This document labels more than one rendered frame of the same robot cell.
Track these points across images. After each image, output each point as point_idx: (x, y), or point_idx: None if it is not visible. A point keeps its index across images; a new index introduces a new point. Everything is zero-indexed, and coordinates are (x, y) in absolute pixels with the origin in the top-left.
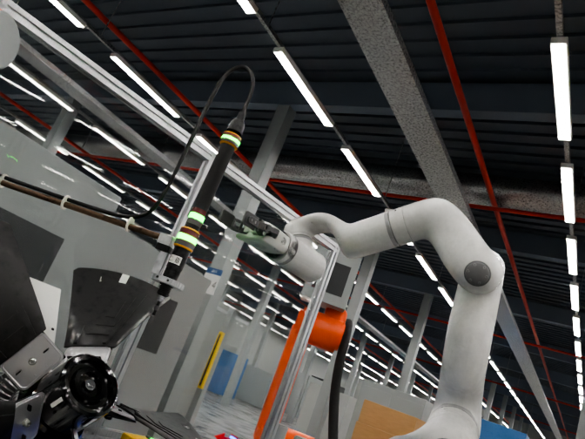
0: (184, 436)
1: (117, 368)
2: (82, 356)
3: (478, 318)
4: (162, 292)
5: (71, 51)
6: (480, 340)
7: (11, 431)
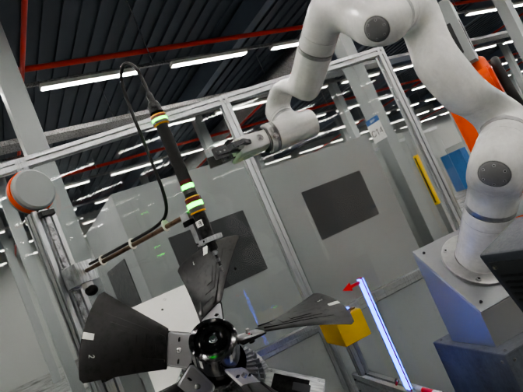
0: (313, 312)
1: (297, 277)
2: (196, 327)
3: (428, 49)
4: (210, 249)
5: (79, 143)
6: (443, 64)
7: None
